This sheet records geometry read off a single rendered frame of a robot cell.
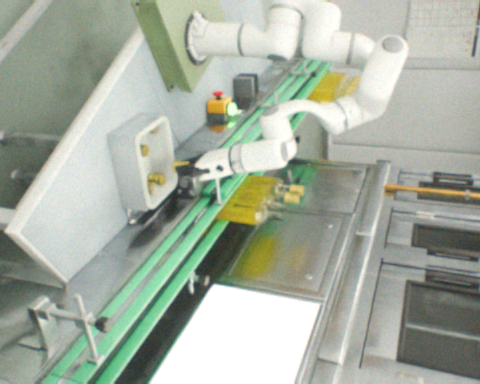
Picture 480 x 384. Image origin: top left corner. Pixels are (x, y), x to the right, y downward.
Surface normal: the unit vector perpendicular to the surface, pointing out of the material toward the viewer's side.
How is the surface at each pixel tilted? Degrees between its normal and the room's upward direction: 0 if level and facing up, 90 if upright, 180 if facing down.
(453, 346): 90
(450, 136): 90
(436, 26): 90
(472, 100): 90
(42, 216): 0
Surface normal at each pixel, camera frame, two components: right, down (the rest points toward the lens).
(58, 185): 0.93, 0.11
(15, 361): -0.07, -0.87
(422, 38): -0.36, 0.47
